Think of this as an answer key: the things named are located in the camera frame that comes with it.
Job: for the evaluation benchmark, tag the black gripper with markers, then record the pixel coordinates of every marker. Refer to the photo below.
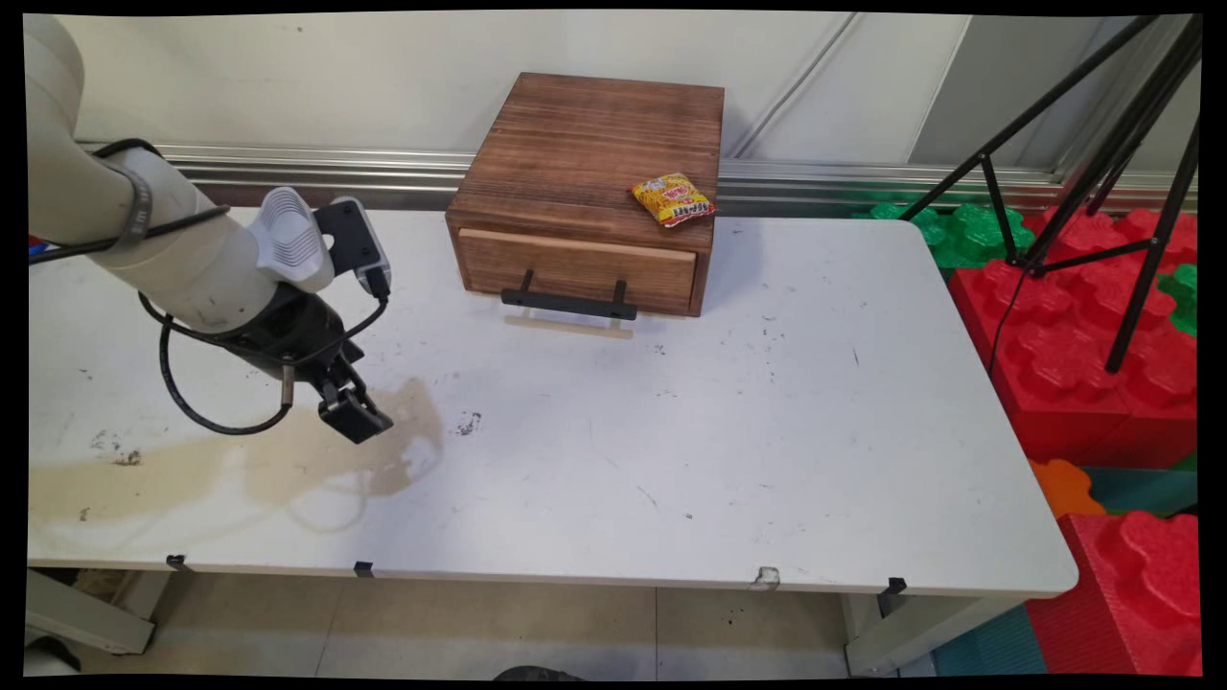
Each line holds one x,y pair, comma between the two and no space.
292,331

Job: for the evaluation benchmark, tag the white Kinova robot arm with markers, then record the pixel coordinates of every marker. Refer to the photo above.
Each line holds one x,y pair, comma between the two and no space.
182,249

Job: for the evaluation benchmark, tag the light wooden strip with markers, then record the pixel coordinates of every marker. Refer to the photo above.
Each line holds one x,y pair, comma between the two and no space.
566,326

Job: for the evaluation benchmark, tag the light wooden drawer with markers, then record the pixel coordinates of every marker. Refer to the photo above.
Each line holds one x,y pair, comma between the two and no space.
575,264

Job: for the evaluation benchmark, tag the white table leg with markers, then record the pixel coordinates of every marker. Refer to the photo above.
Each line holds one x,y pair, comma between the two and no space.
86,618
911,637

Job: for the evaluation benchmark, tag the dark wooden drawer box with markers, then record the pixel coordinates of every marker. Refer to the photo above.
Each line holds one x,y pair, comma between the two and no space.
594,144

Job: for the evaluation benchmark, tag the yellow red snack bag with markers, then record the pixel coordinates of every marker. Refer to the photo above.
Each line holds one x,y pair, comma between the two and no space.
671,199

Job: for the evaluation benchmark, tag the green foam block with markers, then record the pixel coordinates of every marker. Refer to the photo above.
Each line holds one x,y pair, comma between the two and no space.
968,235
1184,297

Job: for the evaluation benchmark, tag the blue foam mat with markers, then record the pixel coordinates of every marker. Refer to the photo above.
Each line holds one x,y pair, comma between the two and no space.
992,647

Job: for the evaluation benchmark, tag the large red foam block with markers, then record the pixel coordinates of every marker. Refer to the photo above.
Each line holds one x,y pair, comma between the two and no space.
1045,383
1165,402
1141,230
1131,594

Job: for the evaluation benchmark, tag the teal foam mat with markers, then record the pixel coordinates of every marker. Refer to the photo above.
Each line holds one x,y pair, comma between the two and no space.
1150,491

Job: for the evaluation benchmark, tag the black tripod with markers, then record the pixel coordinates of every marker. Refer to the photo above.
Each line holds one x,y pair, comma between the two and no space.
1117,144

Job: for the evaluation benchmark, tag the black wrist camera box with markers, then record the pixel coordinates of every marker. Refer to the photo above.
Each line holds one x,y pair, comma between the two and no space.
350,235

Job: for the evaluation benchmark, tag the aluminium wall rail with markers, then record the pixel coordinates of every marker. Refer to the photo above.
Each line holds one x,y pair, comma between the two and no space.
288,172

